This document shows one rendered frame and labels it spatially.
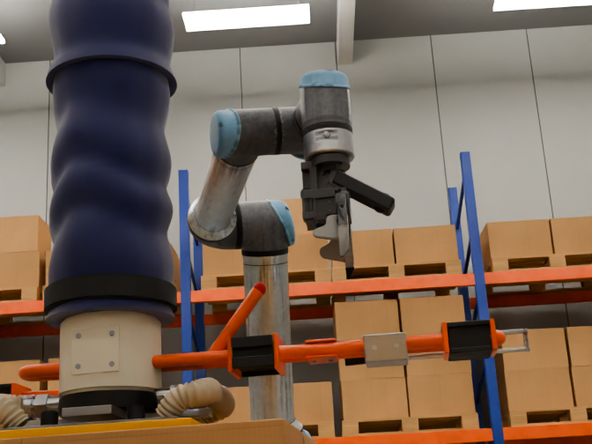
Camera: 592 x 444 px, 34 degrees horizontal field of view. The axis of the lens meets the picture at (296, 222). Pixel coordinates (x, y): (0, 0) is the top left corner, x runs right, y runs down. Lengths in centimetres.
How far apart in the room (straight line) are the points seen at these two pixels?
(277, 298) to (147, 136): 78
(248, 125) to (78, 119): 31
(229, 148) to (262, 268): 61
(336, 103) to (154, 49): 35
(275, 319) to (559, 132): 904
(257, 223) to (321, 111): 68
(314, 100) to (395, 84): 951
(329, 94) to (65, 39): 48
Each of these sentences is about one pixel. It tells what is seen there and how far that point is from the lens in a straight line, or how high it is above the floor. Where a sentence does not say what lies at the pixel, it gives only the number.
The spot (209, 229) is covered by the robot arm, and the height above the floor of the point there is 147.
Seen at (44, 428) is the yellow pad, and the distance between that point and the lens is 157.
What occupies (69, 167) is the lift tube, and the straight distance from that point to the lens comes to 172.
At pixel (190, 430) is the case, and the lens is 144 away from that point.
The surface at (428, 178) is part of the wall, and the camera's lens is 1083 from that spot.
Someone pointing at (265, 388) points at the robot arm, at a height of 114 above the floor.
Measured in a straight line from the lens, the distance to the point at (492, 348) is 159.
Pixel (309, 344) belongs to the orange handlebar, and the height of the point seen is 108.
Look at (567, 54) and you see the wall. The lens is 1170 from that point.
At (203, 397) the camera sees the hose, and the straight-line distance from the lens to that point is 155.
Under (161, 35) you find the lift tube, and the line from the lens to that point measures 184.
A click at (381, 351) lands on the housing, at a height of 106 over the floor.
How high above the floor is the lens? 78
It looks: 18 degrees up
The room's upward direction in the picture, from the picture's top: 3 degrees counter-clockwise
